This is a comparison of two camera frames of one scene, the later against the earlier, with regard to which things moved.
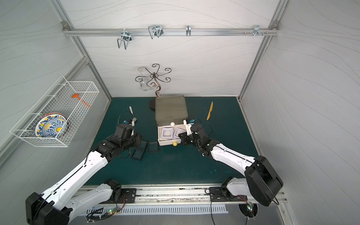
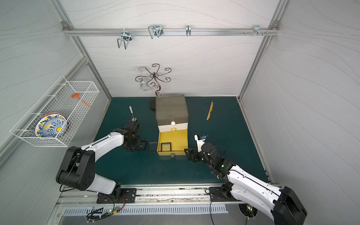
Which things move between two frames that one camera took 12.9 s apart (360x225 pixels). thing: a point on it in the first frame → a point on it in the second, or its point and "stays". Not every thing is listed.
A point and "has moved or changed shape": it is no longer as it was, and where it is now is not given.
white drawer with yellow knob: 168,135 has moved or changed shape
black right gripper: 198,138 → 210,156
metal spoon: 134,118 stays
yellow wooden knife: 210,110 stays
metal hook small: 188,30 stays
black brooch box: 138,151 → 166,146
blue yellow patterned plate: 53,125 stays
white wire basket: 55,118 stays
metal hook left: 126,37 stays
